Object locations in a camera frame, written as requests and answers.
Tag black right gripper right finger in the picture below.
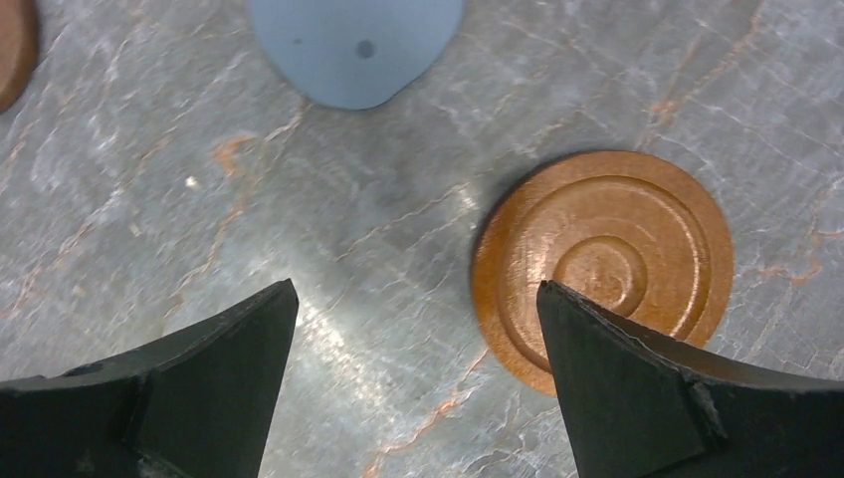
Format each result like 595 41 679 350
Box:
536 281 843 477

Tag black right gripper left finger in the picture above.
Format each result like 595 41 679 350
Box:
1 280 299 477

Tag wooden coaster five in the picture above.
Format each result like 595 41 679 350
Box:
470 150 734 394

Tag dark walnut coaster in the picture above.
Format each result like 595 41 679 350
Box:
1 0 40 113

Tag blue round coaster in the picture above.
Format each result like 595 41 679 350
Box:
247 0 465 111

